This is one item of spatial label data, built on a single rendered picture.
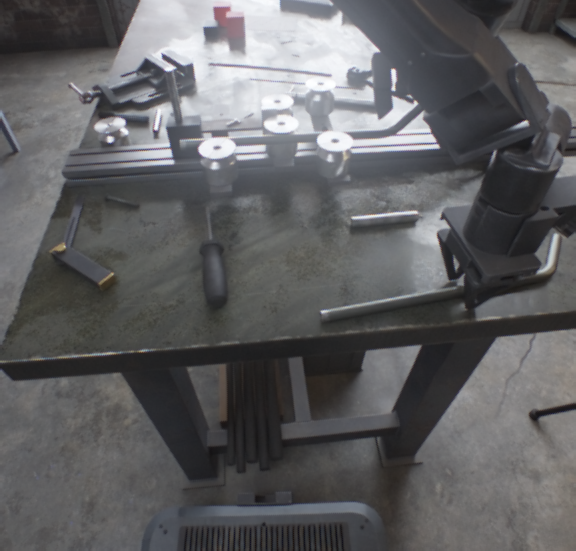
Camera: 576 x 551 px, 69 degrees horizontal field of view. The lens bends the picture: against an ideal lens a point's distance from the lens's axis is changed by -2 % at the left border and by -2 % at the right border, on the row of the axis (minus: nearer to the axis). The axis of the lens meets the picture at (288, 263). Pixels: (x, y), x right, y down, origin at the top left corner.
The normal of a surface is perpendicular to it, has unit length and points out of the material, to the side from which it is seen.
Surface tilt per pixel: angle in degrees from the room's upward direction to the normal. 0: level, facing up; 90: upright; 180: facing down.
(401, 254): 0
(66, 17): 90
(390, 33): 106
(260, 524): 0
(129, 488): 0
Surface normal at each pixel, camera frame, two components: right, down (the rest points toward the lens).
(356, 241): 0.00, -0.66
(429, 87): -0.28, 0.87
